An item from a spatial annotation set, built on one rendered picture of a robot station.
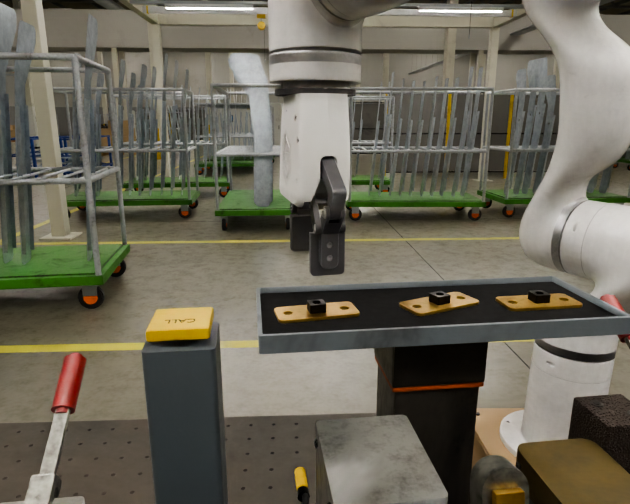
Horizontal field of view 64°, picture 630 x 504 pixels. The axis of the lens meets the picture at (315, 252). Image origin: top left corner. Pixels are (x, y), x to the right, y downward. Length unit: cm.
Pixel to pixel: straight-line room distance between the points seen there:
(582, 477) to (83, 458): 94
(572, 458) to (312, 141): 34
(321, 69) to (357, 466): 31
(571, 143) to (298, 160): 48
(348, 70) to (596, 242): 49
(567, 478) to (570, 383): 44
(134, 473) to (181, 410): 58
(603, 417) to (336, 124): 35
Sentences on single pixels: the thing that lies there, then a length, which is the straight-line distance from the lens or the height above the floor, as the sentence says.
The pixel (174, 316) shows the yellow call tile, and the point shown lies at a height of 116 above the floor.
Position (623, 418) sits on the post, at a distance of 54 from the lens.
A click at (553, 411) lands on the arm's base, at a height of 90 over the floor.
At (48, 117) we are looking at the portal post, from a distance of 659.
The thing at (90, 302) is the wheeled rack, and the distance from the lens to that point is 411.
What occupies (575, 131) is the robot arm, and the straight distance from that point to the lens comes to 81.
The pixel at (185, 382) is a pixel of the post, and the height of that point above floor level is 111.
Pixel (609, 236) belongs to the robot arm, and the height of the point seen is 120.
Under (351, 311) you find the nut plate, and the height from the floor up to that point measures 116.
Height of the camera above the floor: 135
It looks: 15 degrees down
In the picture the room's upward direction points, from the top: straight up
